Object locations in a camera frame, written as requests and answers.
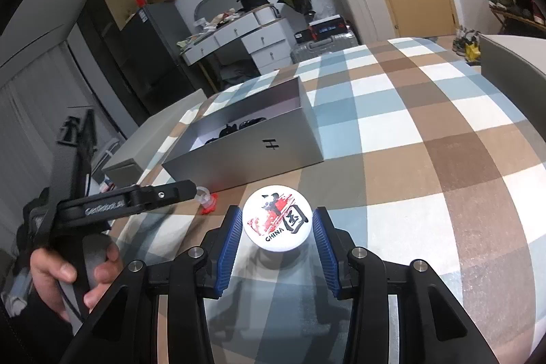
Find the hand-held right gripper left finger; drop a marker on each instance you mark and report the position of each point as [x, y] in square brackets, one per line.
[230, 249]

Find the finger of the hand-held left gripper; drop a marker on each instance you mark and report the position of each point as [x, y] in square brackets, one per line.
[175, 192]

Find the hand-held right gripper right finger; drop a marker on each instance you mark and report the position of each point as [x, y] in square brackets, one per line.
[324, 249]

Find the round white printed badge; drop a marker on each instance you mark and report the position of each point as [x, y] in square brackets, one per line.
[277, 221]

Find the black curved hair clip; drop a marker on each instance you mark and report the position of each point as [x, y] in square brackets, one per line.
[224, 133]

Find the grey rectangular box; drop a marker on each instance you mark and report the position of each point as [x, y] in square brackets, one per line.
[247, 157]

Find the person's left forearm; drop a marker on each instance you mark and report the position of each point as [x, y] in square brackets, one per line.
[30, 338]

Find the person's left hand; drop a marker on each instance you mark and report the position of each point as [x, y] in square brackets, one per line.
[49, 268]

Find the grey box lid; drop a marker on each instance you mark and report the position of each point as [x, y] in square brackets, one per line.
[149, 133]

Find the plaid blanket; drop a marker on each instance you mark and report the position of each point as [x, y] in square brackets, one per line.
[405, 159]

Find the dark cloth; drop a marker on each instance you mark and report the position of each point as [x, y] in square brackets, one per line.
[239, 76]

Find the black refrigerator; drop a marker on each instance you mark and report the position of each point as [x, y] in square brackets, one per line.
[140, 48]

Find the white dressing table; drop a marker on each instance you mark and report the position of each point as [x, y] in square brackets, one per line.
[256, 44]

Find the clutter of small toiletries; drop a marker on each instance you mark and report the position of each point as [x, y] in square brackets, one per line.
[213, 25]

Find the large cardboard box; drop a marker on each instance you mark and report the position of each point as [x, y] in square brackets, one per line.
[115, 1]

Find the arched mirror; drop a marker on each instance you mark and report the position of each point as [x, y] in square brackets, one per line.
[213, 3]

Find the silver suitcase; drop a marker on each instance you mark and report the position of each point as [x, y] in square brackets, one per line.
[320, 48]

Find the small black box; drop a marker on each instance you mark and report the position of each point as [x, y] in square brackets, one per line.
[303, 35]

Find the black box with red print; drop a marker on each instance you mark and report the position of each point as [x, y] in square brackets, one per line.
[328, 28]

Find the dark wrapped flower bouquet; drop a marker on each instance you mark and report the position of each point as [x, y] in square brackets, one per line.
[296, 3]

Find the white suitcase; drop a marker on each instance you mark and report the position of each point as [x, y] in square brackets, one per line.
[364, 6]

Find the pair of floor shoes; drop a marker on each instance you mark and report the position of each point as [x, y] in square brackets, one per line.
[463, 42]

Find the grey box at right edge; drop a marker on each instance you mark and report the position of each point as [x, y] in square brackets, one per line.
[516, 57]

